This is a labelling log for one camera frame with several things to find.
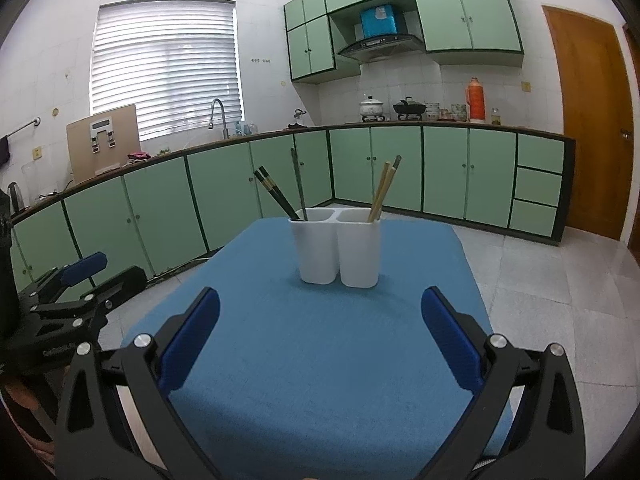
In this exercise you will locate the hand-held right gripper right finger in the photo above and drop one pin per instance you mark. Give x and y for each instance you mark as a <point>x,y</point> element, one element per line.
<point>452,345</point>

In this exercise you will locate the metal faucet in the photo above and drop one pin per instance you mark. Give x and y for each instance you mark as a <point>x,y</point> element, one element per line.
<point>225,120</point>

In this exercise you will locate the cardboard box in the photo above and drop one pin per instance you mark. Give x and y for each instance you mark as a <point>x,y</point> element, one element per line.
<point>80,155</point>

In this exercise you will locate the white window blinds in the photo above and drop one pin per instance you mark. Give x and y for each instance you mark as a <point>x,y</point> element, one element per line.
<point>165,70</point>

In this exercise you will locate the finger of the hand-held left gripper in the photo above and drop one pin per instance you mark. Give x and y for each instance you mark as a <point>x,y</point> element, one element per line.
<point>115,287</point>
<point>85,267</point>

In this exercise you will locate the person's left hand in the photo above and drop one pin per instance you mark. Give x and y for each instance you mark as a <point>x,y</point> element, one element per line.
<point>22,395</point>

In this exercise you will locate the metal towel bar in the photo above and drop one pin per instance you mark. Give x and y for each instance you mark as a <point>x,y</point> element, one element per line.
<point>22,127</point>

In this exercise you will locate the green wall cabinets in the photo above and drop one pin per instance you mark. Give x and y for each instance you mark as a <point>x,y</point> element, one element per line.
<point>465,15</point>

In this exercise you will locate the glass jar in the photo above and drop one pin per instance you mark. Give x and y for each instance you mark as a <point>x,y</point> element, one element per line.
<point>495,116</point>

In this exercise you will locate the orange thermos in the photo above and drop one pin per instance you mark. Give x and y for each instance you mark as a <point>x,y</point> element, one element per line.
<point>476,102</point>

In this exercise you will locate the white utensil holder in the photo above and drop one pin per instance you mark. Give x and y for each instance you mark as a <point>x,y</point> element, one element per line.
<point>320,250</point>

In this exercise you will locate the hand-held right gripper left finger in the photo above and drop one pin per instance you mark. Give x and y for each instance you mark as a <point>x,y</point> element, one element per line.
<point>190,345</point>

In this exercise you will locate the white cooking pot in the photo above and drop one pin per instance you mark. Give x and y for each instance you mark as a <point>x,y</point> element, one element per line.
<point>371,108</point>

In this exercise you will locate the red cloth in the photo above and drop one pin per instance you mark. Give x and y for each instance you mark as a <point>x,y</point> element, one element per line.
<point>139,157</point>

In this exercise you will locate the dark towel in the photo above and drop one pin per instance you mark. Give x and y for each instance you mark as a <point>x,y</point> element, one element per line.
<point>4,150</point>

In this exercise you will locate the blue box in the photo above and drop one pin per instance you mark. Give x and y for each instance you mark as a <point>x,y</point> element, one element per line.
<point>379,21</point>

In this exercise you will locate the small bluish bottle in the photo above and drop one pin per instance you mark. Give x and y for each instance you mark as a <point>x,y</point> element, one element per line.
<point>237,129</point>

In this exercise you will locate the black wok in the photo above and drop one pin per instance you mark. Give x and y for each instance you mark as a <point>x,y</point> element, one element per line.
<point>409,108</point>

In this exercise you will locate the brown wooden door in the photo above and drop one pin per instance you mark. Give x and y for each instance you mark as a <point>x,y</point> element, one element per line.
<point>585,135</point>

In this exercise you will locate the green cabinet drawer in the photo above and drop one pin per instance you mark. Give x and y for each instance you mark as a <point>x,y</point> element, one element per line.
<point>541,154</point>
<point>534,219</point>
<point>538,187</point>

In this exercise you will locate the small pale green object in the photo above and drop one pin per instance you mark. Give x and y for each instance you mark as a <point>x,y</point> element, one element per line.
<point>165,150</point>

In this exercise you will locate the dark electric kettle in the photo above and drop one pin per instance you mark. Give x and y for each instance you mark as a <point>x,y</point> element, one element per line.
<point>16,196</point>

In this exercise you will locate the blue tablecloth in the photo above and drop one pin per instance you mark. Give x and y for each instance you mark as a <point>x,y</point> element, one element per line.
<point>300,340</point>

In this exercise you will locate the wooden chopstick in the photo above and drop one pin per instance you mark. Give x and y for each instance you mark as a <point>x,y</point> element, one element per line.
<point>385,192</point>
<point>378,191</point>

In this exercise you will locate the stacked bowls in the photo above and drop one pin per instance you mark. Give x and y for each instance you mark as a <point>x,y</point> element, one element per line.
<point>432,111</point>

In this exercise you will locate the dark blue chopstick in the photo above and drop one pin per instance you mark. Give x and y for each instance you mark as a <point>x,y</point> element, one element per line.
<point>284,192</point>
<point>277,195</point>

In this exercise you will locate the green base cabinets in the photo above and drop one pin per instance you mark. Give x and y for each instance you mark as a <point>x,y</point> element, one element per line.
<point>160,205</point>

